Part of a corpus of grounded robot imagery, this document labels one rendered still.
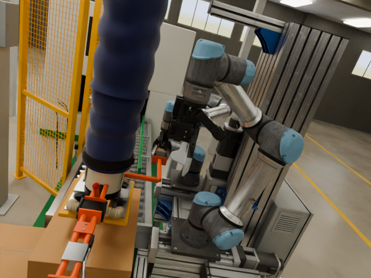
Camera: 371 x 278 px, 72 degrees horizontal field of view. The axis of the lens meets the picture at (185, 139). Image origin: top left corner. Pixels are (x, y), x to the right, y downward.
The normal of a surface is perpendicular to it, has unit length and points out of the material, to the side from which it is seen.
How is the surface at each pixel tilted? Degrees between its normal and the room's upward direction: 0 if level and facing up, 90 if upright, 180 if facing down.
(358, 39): 90
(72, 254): 0
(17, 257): 0
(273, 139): 73
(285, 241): 90
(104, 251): 0
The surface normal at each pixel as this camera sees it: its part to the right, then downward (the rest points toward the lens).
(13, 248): 0.26, -0.90
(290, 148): 0.53, 0.32
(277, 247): 0.05, 0.38
